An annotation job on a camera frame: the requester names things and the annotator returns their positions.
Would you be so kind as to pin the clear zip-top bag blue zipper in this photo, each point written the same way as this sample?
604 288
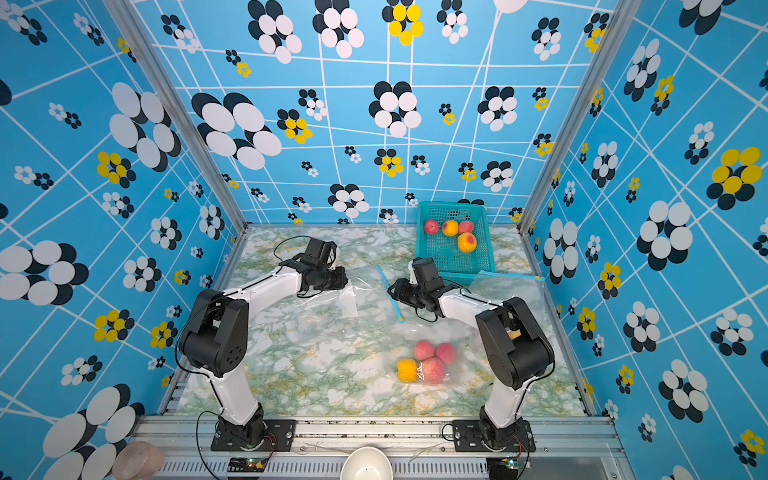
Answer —
497 287

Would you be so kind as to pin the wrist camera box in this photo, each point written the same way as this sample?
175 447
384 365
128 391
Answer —
426 274
320 254

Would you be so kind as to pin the pink translucent object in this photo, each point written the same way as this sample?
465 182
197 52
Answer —
138 460

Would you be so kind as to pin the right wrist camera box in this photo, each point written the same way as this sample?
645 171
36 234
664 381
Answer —
426 274

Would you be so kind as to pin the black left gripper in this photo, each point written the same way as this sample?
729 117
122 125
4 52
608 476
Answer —
341 279

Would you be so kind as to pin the yellow orange peach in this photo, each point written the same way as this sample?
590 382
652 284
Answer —
407 370

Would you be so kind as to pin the white bowl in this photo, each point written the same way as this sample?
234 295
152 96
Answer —
367 463

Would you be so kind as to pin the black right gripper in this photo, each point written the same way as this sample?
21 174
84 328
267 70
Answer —
402 286

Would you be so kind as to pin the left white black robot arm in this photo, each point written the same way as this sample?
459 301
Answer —
215 342

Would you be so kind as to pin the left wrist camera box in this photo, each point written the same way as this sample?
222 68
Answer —
320 254

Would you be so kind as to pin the aluminium front rail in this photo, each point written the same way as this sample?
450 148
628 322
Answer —
416 448

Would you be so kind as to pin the teal plastic basket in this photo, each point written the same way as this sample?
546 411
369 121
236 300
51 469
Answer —
451 263

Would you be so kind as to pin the pink peach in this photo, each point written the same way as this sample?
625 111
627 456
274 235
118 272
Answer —
423 350

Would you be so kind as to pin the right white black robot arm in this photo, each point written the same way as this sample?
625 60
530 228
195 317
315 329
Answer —
517 351

